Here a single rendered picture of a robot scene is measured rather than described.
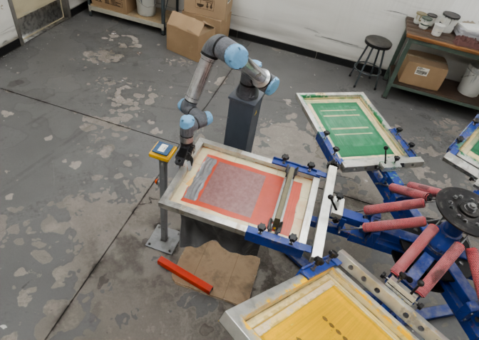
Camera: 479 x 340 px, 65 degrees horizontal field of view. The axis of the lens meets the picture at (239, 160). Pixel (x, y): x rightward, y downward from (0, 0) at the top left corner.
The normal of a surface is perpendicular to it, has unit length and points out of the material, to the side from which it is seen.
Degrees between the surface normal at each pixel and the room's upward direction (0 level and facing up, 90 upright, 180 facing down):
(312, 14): 90
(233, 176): 0
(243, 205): 0
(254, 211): 0
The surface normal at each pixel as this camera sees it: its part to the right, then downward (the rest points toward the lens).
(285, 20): -0.29, 0.63
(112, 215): 0.13, -0.72
